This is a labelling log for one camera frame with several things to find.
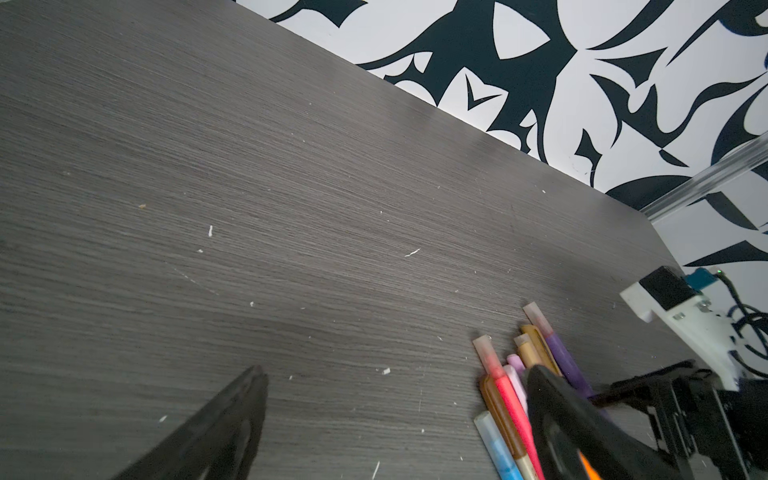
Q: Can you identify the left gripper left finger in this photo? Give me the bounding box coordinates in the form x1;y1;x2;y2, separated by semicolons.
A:
115;365;269;479

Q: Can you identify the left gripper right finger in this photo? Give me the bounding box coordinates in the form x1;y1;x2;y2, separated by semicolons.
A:
526;365;678;479

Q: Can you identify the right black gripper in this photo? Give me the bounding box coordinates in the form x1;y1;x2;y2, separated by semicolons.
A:
590;360;767;479

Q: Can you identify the orange highlighter pen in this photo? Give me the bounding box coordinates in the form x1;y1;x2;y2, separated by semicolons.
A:
578;451;602;480

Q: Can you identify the blue highlighter pen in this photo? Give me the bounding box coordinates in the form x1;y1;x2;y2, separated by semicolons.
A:
473;411;523;480

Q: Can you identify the purple marker pen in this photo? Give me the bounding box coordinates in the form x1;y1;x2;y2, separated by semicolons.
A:
523;302;594;398

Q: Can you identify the pink highlighter pen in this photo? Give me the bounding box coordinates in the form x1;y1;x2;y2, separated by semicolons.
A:
472;335;544;479

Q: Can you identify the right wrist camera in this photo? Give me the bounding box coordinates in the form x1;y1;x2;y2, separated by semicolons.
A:
620;266;755;391

